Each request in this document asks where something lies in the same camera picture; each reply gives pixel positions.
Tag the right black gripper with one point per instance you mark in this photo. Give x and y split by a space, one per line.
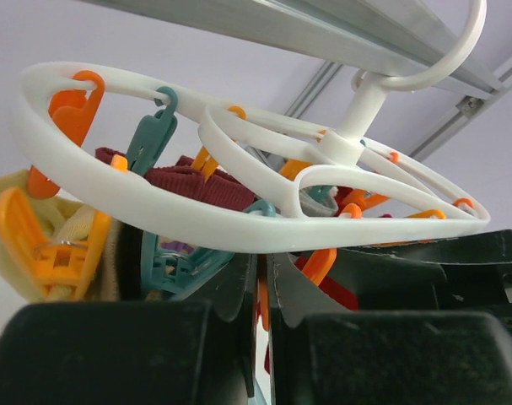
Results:
449 274

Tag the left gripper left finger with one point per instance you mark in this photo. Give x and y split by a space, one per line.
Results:
200 350

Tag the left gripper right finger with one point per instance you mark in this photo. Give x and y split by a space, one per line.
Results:
321 353

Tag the orange clothespin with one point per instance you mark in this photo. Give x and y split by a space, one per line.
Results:
263 302
73 112

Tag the white round clip hanger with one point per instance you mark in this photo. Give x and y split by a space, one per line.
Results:
272 155

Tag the yellow sock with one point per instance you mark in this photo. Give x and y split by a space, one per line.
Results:
60 218

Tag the red sock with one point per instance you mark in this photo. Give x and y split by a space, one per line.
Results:
331 287

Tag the teal clothespin on maroon sock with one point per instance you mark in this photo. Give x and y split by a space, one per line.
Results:
173 273

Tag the grey black striped sock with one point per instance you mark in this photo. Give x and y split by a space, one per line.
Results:
319 201

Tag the yellow clothespin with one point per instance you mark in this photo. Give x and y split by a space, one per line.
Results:
60 270

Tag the maroon knit sock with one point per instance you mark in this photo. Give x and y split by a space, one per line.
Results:
221 189

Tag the aluminium top crossbar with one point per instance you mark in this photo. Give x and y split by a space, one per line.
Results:
389 37

